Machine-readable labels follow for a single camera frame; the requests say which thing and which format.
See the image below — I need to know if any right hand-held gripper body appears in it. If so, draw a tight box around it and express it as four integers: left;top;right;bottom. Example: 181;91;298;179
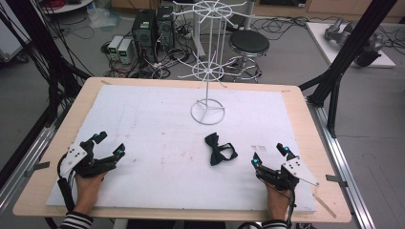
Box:
255;156;320;192

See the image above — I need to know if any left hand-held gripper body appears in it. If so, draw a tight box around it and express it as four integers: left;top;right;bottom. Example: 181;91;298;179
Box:
57;140;118;179

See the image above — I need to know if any black bow tie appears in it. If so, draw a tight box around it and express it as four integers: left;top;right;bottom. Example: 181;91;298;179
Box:
203;132;239;167

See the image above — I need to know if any white wire display rack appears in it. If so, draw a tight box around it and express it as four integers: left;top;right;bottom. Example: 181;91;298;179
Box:
171;0;248;126

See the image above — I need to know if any person's left hand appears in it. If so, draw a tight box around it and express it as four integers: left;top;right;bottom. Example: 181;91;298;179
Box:
74;171;108;216

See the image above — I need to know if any person's right hand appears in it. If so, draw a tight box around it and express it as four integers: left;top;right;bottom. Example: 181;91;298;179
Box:
265;181;292;222

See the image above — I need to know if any beige tape strip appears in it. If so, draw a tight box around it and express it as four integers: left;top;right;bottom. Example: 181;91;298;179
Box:
311;192;337;219

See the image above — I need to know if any white foam mat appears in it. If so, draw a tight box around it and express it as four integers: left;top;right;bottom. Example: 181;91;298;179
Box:
46;84;318;214

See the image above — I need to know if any white bench power supply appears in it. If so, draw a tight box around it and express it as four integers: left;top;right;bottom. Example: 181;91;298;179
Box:
117;38;135;66
107;34;124;62

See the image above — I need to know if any black round stool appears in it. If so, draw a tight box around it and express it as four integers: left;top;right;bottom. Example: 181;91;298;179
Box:
226;29;271;84

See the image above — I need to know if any black computer tower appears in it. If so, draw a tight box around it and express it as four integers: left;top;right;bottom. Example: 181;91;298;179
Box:
155;4;176;52
131;9;158;64

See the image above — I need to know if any white floor platform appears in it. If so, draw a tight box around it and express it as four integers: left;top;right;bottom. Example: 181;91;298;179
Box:
305;21;397;69

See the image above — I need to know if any clear plastic bag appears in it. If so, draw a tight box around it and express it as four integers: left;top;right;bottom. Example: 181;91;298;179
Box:
86;5;122;31

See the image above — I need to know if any white round table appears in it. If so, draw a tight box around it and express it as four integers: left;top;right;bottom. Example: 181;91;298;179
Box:
39;0;95;15

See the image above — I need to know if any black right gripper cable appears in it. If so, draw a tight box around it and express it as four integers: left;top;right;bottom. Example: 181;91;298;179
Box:
285;185;298;229

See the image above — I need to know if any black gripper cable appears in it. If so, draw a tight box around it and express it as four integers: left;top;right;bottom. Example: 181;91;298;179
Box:
56;152;78;213
285;185;298;229

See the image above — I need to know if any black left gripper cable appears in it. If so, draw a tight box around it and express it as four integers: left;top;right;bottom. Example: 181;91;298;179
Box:
56;152;78;213

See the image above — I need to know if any grey metal bracket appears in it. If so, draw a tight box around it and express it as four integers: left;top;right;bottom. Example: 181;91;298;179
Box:
325;174;349;189
24;160;52;178

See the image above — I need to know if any aluminium rail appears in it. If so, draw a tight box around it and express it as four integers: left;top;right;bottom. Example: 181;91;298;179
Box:
306;96;377;229
0;122;63;213

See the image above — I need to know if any black metal frame with cables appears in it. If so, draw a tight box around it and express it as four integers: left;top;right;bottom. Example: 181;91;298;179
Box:
0;0;94;128

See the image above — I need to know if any black metal frame strut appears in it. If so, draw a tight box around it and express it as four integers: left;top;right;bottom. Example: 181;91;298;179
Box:
298;0;399;139

